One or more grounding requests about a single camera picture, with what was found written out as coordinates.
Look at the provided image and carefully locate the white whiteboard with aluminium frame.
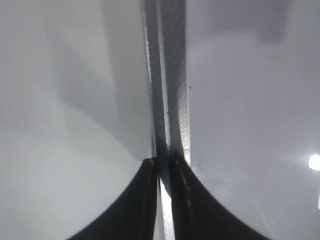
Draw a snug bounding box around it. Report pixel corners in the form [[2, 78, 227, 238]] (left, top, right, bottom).
[[142, 0, 320, 240]]

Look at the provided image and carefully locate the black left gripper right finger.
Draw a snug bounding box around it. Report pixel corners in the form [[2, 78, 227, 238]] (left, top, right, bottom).
[[168, 151, 266, 240]]

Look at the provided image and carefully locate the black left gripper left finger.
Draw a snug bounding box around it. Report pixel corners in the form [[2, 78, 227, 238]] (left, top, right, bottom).
[[70, 158, 158, 240]]

